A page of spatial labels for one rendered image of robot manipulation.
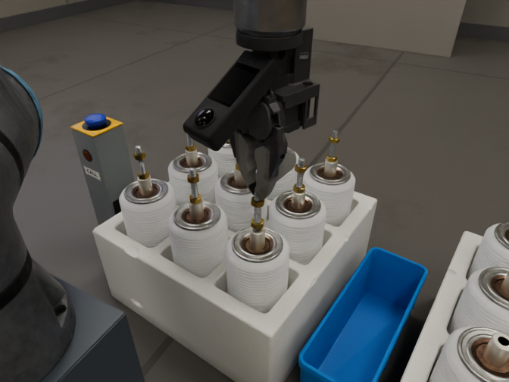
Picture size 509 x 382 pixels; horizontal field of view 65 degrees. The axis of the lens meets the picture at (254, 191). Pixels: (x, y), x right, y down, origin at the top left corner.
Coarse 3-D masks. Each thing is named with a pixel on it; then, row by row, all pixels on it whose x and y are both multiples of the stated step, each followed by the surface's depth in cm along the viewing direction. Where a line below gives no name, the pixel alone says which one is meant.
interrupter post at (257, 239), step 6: (252, 228) 58; (264, 228) 58; (252, 234) 57; (258, 234) 57; (264, 234) 58; (252, 240) 58; (258, 240) 57; (264, 240) 58; (252, 246) 58; (258, 246) 58
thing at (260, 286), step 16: (288, 256) 58; (240, 272) 57; (256, 272) 56; (272, 272) 56; (288, 272) 61; (240, 288) 59; (256, 288) 58; (272, 288) 58; (256, 304) 60; (272, 304) 60
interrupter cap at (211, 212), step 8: (176, 208) 66; (184, 208) 66; (208, 208) 66; (216, 208) 66; (176, 216) 64; (184, 216) 64; (208, 216) 64; (216, 216) 64; (176, 224) 63; (184, 224) 62; (192, 224) 62; (200, 224) 62; (208, 224) 62
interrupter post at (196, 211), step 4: (192, 204) 62; (196, 204) 62; (200, 204) 62; (192, 208) 63; (196, 208) 63; (200, 208) 63; (192, 212) 63; (196, 212) 63; (200, 212) 63; (192, 216) 64; (196, 216) 63; (200, 216) 64
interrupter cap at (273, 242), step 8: (240, 232) 61; (248, 232) 61; (272, 232) 61; (232, 240) 59; (240, 240) 59; (248, 240) 60; (272, 240) 60; (280, 240) 59; (232, 248) 58; (240, 248) 58; (248, 248) 59; (264, 248) 59; (272, 248) 58; (280, 248) 58; (240, 256) 57; (248, 256) 57; (256, 256) 57; (264, 256) 57; (272, 256) 57
